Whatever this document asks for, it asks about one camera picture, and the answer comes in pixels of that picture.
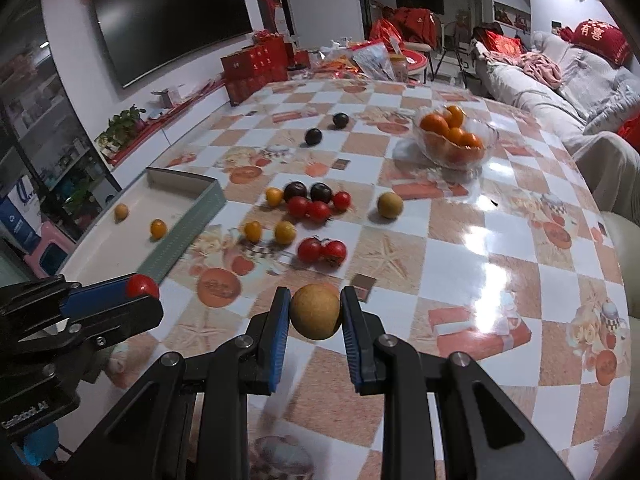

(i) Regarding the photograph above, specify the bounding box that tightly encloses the grey pillow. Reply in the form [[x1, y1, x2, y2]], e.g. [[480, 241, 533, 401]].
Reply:
[[557, 62, 640, 121]]

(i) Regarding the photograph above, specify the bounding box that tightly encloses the pink blanket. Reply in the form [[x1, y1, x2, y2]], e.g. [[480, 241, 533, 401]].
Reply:
[[515, 52, 563, 86]]

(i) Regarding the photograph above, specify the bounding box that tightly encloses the white television cabinet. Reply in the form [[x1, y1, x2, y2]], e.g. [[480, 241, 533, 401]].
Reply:
[[102, 77, 238, 186]]

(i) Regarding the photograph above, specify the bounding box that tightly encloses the pink plastic stool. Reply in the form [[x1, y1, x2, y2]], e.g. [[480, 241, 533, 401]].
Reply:
[[20, 222, 76, 281]]

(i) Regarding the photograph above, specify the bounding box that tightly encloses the framed photo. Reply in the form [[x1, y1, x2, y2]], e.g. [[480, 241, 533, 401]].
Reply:
[[492, 2, 532, 28]]

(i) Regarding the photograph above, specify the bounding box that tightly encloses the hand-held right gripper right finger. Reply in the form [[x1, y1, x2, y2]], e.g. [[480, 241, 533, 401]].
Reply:
[[341, 286, 575, 480]]

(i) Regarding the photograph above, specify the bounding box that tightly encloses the green potted plant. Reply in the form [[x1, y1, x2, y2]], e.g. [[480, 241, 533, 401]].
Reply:
[[95, 105, 148, 156]]

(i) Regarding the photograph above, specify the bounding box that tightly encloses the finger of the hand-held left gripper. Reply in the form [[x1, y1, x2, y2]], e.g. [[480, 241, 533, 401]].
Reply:
[[0, 295, 165, 361], [0, 275, 133, 322]]

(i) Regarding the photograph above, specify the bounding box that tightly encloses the blue plastic stool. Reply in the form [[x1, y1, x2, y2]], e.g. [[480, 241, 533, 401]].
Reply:
[[22, 424, 62, 467]]

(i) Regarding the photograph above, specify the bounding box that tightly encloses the black flat television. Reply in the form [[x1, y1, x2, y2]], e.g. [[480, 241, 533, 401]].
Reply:
[[89, 0, 253, 89]]

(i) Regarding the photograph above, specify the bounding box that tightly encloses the large printed red cushion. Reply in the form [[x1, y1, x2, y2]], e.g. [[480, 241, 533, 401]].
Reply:
[[560, 19, 632, 67]]

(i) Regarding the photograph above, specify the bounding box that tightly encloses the black frame chair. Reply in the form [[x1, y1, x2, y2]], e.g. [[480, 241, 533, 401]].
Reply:
[[427, 35, 476, 83]]

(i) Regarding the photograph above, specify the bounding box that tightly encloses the clear glass bowl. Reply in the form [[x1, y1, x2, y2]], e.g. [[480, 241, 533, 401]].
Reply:
[[413, 102, 500, 170]]

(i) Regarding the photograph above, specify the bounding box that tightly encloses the small white open box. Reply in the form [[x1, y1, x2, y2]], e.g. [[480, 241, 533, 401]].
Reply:
[[151, 87, 183, 108]]

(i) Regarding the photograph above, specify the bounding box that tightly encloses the red round tray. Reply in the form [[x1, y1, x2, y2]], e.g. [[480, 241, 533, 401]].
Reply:
[[400, 49, 431, 72]]

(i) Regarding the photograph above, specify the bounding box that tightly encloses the red clothing pile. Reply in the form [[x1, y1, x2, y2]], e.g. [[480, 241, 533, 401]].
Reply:
[[369, 6, 443, 46]]

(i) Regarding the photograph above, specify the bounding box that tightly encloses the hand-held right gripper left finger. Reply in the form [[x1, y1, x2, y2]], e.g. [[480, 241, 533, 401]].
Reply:
[[67, 286, 292, 480]]

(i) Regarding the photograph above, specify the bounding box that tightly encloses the white cardboard box lid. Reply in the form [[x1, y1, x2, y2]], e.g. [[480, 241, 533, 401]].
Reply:
[[59, 166, 227, 286]]

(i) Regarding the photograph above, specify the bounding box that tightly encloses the stack of red gift boxes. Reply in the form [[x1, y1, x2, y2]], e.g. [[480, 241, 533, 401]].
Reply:
[[220, 35, 311, 106]]

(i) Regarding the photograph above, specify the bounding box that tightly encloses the glass display cabinet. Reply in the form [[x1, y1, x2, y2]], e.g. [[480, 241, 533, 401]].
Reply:
[[0, 35, 123, 261]]

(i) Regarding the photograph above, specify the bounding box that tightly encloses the white sofa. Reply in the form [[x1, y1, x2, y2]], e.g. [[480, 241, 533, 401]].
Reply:
[[472, 30, 640, 211]]

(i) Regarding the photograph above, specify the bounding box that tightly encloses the pile of small oranges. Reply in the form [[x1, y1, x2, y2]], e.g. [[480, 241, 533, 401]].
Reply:
[[419, 105, 486, 163]]

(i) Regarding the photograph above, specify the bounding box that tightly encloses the clear plastic snack bag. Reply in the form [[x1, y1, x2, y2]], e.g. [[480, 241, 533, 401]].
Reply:
[[350, 40, 401, 81]]

